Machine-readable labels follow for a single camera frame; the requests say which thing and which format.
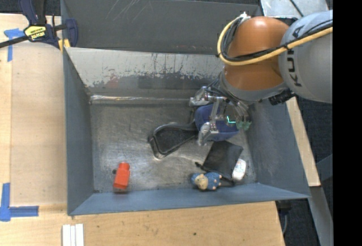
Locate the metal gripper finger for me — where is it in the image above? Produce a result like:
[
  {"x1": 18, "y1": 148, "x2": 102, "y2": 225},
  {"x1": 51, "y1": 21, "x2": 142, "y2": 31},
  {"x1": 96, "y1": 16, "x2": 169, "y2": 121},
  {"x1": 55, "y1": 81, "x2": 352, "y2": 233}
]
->
[
  {"x1": 188, "y1": 87, "x2": 216, "y2": 107},
  {"x1": 197, "y1": 122, "x2": 219, "y2": 146}
]

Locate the blue round bowl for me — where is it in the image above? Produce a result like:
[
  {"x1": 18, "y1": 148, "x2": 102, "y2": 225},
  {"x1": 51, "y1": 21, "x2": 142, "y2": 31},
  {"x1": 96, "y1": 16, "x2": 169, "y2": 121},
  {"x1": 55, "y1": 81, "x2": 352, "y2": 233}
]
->
[{"x1": 194, "y1": 103, "x2": 242, "y2": 143}]

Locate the black flat pouch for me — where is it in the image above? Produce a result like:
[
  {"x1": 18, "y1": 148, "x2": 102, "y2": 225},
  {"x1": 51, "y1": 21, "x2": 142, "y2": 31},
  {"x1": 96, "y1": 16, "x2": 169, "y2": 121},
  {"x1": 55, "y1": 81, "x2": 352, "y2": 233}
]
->
[{"x1": 195, "y1": 141, "x2": 244, "y2": 186}]

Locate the small white bottle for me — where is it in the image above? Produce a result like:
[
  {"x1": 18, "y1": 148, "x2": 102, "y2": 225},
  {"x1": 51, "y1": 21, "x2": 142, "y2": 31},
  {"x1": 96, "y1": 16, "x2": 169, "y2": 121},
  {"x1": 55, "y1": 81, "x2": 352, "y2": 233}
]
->
[{"x1": 231, "y1": 158, "x2": 247, "y2": 182}]

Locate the blue toy animal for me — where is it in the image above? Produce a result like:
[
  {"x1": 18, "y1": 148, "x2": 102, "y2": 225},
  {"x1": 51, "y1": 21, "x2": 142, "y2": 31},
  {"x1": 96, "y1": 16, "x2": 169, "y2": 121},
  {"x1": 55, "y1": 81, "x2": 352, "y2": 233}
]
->
[{"x1": 190, "y1": 171, "x2": 223, "y2": 192}]

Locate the black plastic loop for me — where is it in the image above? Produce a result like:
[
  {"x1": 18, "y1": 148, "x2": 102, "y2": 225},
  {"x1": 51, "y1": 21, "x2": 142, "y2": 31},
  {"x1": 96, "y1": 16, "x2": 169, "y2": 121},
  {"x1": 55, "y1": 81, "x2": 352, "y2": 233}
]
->
[{"x1": 147, "y1": 122, "x2": 199, "y2": 159}]

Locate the grey metal bin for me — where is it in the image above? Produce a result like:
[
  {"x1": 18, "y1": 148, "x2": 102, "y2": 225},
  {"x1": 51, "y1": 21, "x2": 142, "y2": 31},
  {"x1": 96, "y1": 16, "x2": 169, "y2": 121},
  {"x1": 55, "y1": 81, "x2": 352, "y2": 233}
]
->
[{"x1": 59, "y1": 0, "x2": 312, "y2": 216}]

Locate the orange-red toy block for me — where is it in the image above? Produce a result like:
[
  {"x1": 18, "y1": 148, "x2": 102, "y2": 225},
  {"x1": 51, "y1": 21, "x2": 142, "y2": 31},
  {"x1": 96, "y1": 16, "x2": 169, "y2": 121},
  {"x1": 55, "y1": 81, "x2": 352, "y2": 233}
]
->
[{"x1": 113, "y1": 162, "x2": 131, "y2": 192}]

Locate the black cylinder on white bracket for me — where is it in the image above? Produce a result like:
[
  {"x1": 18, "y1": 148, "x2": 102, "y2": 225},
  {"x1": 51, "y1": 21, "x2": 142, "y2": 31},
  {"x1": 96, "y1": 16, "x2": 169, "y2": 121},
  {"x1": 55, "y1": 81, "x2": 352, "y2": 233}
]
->
[{"x1": 268, "y1": 88, "x2": 295, "y2": 106}]

